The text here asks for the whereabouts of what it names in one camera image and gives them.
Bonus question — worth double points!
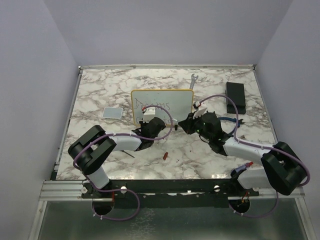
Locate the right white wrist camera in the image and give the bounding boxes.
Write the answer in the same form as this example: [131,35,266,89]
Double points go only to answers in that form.
[193,101,208,119]

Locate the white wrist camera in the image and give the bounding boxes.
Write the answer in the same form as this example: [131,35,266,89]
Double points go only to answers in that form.
[193,101,208,119]
[142,107,156,123]

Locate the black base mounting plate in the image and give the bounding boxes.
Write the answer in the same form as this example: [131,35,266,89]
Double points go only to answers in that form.
[81,178,259,208]

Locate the aluminium table frame rail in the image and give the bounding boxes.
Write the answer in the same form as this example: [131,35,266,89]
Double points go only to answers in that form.
[31,65,316,240]

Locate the yellow framed whiteboard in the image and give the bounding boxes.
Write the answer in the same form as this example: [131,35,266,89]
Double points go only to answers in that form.
[130,89,194,126]

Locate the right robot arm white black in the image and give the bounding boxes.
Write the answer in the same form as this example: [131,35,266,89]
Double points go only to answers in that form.
[178,112,310,196]

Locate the black rectangular box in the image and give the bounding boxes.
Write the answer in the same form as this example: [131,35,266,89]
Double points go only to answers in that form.
[225,82,246,115]

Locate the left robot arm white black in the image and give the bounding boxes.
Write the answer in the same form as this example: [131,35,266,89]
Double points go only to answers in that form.
[68,117,166,198]

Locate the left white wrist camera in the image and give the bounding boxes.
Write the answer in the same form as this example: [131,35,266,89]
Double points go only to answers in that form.
[142,107,156,123]

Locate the red marker cap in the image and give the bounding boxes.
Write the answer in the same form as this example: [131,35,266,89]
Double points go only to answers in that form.
[163,152,169,160]

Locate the silver wrench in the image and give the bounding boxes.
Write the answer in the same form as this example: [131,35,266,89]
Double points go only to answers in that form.
[189,73,199,90]

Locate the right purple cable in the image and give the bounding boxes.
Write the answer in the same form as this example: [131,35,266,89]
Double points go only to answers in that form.
[196,94,311,218]

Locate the blue handled pliers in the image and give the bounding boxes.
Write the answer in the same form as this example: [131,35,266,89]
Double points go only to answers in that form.
[218,117,244,126]

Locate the small white grey eraser pad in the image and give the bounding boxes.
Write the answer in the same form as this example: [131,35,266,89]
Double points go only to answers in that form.
[102,107,123,119]

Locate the blue red marker pen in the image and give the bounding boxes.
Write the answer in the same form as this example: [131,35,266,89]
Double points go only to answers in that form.
[230,161,254,176]

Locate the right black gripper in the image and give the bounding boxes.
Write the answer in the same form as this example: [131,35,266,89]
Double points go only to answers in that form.
[179,110,212,141]

